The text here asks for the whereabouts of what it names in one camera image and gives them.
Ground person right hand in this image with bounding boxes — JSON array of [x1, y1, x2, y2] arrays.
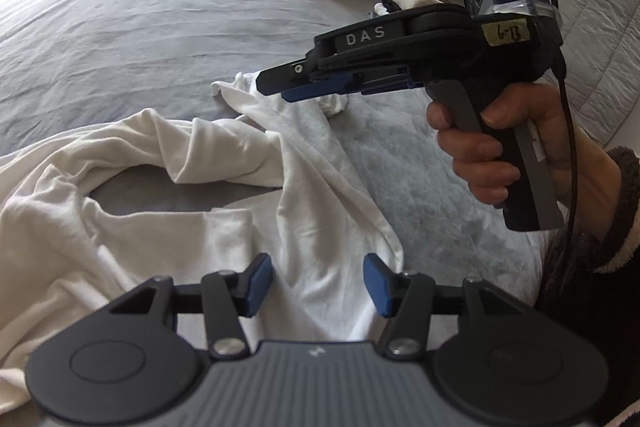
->
[[425, 81, 624, 241]]

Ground white folded garment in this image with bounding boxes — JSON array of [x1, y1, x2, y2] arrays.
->
[[373, 2, 388, 17]]

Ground black cable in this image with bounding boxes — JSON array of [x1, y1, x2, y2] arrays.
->
[[519, 0, 582, 308]]

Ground white long pants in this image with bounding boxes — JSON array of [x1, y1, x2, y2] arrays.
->
[[1, 74, 404, 426]]

